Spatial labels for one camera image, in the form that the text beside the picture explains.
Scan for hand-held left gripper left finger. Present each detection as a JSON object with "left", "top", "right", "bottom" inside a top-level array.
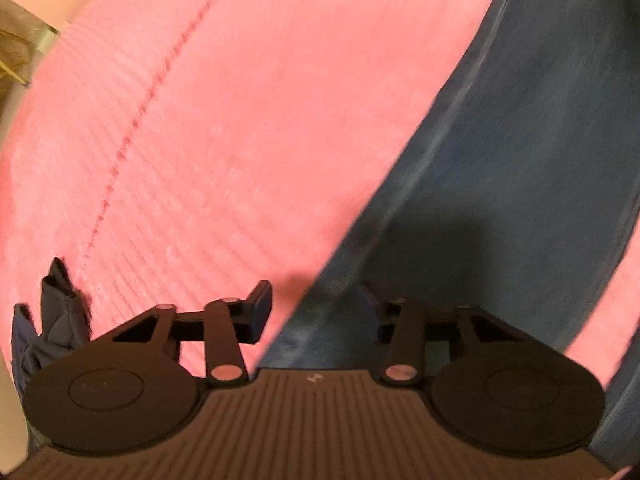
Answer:
[{"left": 89, "top": 280, "right": 275, "bottom": 387}]

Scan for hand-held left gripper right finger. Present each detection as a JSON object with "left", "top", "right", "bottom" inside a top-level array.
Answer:
[{"left": 357, "top": 282, "right": 532, "bottom": 386}]

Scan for blue denim pants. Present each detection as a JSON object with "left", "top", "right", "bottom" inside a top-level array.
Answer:
[{"left": 257, "top": 0, "right": 640, "bottom": 472}]

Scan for pink ribbed blanket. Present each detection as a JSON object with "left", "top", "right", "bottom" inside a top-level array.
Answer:
[{"left": 0, "top": 0, "right": 640, "bottom": 480}]

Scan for dark navy cloth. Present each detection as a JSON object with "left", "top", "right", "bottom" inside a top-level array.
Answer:
[{"left": 11, "top": 257, "right": 95, "bottom": 397}]

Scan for tan furniture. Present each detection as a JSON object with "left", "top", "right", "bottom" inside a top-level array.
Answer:
[{"left": 0, "top": 0, "right": 62, "bottom": 87}]

